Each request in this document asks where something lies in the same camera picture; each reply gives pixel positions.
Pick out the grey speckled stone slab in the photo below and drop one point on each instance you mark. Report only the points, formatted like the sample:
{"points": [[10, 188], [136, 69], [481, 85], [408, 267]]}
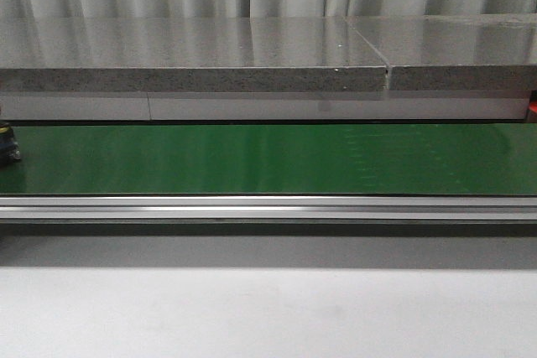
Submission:
{"points": [[187, 54]]}

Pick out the green conveyor belt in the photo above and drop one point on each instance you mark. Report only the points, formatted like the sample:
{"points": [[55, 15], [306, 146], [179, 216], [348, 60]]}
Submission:
{"points": [[370, 159]]}

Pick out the white cabinet panel under slab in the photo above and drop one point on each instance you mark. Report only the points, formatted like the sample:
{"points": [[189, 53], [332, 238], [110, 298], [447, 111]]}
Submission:
{"points": [[232, 106]]}

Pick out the aluminium conveyor side rail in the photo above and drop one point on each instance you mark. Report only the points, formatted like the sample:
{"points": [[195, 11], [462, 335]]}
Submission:
{"points": [[270, 208]]}

